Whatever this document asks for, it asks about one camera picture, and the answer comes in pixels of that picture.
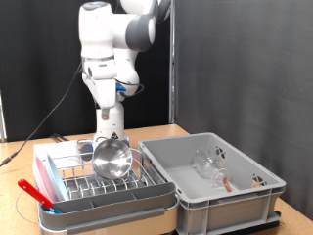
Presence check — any pink plate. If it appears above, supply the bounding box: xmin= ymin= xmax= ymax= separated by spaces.
xmin=33 ymin=154 xmax=60 ymax=204

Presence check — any metal wire dish rack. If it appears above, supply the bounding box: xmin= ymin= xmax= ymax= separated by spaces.
xmin=42 ymin=147 xmax=165 ymax=200

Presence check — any red handled utensil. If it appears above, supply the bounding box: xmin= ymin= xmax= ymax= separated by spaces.
xmin=17 ymin=178 xmax=63 ymax=215

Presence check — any grey plastic crate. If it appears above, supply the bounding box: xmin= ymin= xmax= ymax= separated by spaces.
xmin=138 ymin=131 xmax=288 ymax=235

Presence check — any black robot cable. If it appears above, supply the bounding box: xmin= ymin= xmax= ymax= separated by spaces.
xmin=0 ymin=62 xmax=145 ymax=165

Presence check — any stainless steel cup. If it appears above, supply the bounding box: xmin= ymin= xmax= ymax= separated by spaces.
xmin=91 ymin=138 xmax=134 ymax=180

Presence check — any light blue plate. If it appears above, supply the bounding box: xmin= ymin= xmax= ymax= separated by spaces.
xmin=45 ymin=152 xmax=70 ymax=202

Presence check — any grey dish rack tray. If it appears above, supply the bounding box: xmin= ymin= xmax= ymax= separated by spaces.
xmin=33 ymin=153 xmax=180 ymax=235

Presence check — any clear wine glass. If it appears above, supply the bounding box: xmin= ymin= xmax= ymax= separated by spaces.
xmin=192 ymin=148 xmax=231 ymax=187

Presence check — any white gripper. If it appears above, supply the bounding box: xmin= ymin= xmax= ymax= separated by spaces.
xmin=85 ymin=61 xmax=119 ymax=121

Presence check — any red wooden spoon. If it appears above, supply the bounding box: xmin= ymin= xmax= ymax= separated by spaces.
xmin=222 ymin=176 xmax=233 ymax=193

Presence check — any metal background pole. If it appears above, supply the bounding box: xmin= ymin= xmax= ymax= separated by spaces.
xmin=168 ymin=0 xmax=177 ymax=124

